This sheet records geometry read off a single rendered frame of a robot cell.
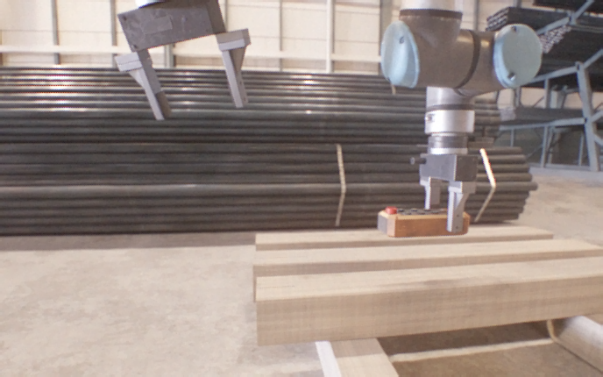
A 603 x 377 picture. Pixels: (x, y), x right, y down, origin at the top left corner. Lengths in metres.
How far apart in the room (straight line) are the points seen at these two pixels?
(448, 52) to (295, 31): 9.20
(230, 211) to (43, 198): 0.93
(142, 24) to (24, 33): 10.93
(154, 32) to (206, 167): 1.22
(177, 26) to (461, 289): 0.69
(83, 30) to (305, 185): 9.57
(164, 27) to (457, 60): 0.41
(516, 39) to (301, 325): 0.59
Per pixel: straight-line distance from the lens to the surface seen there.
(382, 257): 0.83
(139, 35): 0.51
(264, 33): 9.57
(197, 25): 0.46
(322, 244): 0.93
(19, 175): 2.03
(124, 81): 2.45
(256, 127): 1.78
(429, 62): 0.50
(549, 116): 7.70
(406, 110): 1.95
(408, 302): 0.68
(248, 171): 1.64
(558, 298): 0.90
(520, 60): 0.57
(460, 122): 0.66
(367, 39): 10.06
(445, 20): 0.51
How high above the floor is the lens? 0.47
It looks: 7 degrees down
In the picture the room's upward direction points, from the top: straight up
